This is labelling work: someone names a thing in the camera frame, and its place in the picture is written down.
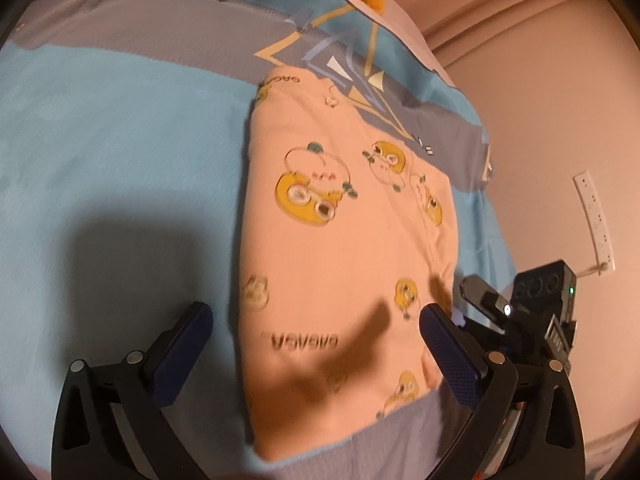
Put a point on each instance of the white wall power strip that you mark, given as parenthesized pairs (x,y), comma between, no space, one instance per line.
(595,220)

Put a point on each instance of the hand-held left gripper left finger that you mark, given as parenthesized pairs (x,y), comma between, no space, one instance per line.
(181,357)

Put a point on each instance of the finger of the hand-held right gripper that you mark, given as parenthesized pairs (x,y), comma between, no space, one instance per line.
(485,297)

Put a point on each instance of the lavender bed sheet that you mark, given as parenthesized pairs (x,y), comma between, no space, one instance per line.
(395,25)

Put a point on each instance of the pink cartoon print shirt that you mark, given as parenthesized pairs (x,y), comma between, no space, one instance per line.
(350,240)

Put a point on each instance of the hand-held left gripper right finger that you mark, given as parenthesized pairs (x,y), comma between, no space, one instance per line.
(452,357)

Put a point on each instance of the blue patterned duvet cover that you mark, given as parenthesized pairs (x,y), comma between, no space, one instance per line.
(125,160)

